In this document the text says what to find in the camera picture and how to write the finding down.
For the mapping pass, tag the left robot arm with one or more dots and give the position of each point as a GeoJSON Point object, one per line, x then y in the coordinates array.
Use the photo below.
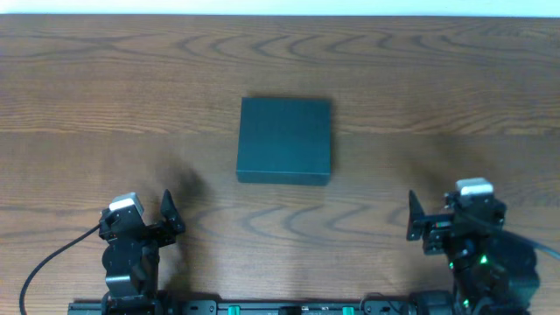
{"type": "Point", "coordinates": [132, 257]}

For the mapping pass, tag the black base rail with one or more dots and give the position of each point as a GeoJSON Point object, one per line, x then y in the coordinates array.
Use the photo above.
{"type": "Point", "coordinates": [280, 308]}

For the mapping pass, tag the black gift box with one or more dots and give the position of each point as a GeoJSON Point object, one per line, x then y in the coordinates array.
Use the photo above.
{"type": "Point", "coordinates": [285, 141]}

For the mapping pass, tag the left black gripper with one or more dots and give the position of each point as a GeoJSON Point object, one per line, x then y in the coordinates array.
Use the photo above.
{"type": "Point", "coordinates": [154, 230]}

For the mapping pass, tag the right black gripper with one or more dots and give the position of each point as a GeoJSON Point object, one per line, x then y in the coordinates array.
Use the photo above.
{"type": "Point", "coordinates": [436, 224]}

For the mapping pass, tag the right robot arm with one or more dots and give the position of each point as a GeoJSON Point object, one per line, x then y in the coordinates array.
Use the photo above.
{"type": "Point", "coordinates": [493, 272]}

